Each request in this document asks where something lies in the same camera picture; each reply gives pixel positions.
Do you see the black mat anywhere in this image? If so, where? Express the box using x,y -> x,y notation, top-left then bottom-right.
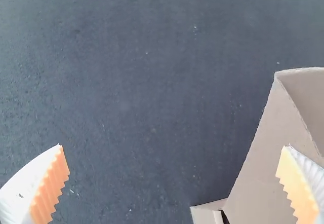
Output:
0,0 -> 324,224

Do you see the cardboard box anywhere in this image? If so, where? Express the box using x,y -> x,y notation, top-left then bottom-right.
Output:
189,66 -> 324,224

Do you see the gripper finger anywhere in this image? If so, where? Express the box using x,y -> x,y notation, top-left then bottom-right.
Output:
0,144 -> 70,224
275,144 -> 324,224

